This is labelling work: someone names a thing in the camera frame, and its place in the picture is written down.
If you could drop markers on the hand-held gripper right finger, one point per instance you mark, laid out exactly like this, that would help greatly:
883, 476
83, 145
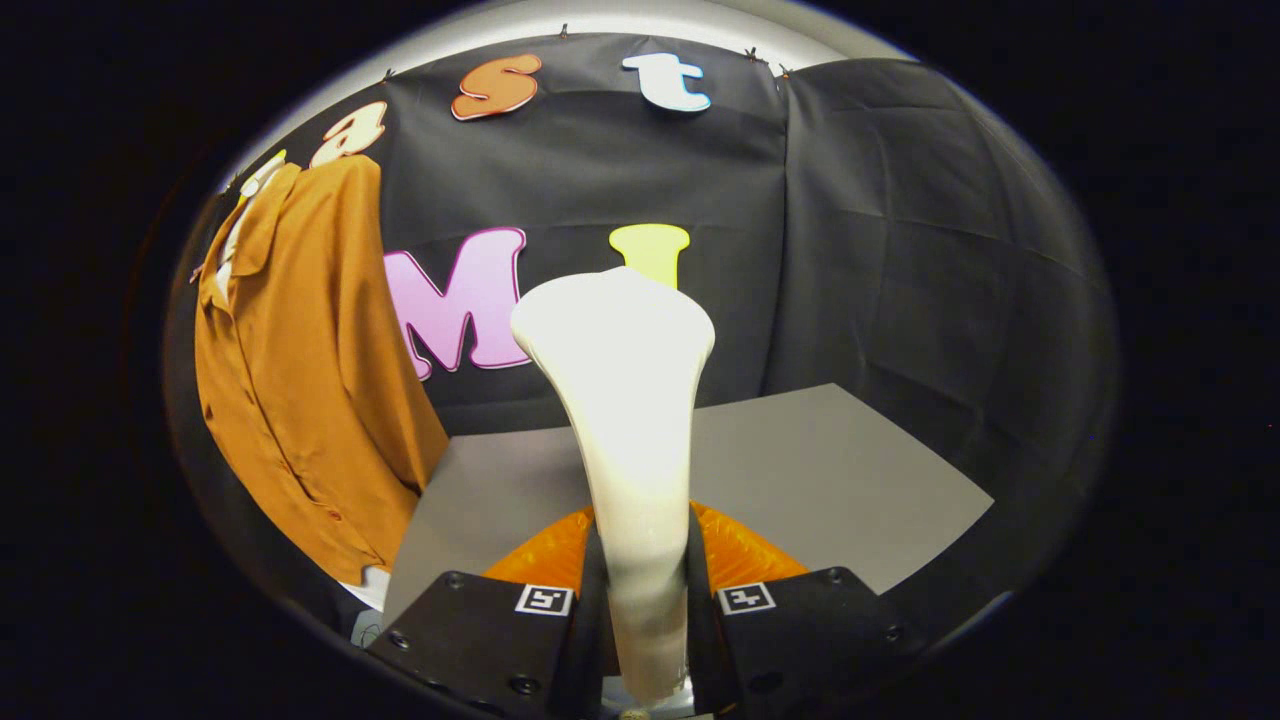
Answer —
810, 630

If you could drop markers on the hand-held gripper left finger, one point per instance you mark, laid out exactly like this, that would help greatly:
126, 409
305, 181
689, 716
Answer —
480, 640

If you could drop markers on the white garment steamer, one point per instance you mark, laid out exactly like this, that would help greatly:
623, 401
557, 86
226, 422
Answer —
625, 400

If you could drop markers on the brown button shirt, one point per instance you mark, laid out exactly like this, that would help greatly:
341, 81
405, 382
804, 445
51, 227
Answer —
300, 380

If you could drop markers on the white mannequin torso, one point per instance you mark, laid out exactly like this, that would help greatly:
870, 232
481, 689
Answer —
372, 587

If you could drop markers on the grey side table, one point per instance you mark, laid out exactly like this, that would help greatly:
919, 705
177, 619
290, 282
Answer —
800, 470

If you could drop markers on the black backdrop cloth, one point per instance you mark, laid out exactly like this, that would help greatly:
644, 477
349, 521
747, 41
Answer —
900, 250

